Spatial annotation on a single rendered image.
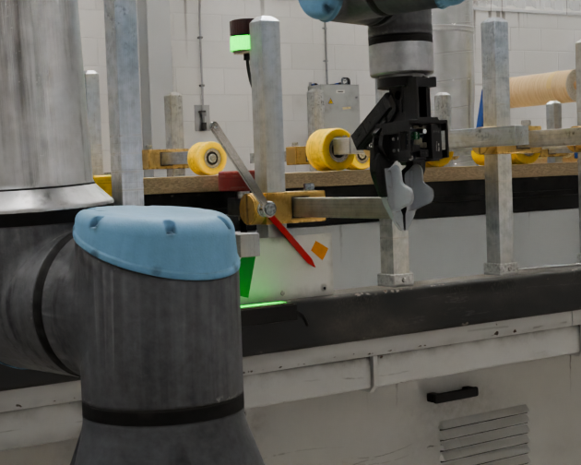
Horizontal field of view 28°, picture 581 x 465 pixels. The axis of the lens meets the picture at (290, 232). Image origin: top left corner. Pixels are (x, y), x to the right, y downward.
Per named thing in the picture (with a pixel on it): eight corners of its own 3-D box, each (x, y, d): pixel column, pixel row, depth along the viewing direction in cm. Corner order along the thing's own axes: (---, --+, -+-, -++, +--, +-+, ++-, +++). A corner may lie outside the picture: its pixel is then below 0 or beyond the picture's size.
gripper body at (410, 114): (408, 163, 156) (404, 73, 155) (369, 166, 163) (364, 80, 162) (451, 162, 160) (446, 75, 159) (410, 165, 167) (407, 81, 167)
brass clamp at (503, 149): (544, 152, 214) (543, 125, 214) (492, 154, 206) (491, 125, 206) (520, 153, 219) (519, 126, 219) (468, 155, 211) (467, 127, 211)
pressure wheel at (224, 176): (276, 233, 197) (273, 166, 197) (236, 236, 193) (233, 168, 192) (251, 232, 204) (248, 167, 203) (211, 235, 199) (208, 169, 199)
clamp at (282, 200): (326, 220, 187) (326, 189, 186) (255, 225, 179) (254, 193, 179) (306, 220, 191) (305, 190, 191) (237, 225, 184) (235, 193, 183)
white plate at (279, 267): (335, 294, 188) (332, 232, 187) (195, 310, 173) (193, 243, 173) (332, 294, 188) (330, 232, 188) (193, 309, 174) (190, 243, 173)
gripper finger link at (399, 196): (408, 231, 158) (404, 163, 157) (380, 232, 162) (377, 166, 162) (425, 230, 159) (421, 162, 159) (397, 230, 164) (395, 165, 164)
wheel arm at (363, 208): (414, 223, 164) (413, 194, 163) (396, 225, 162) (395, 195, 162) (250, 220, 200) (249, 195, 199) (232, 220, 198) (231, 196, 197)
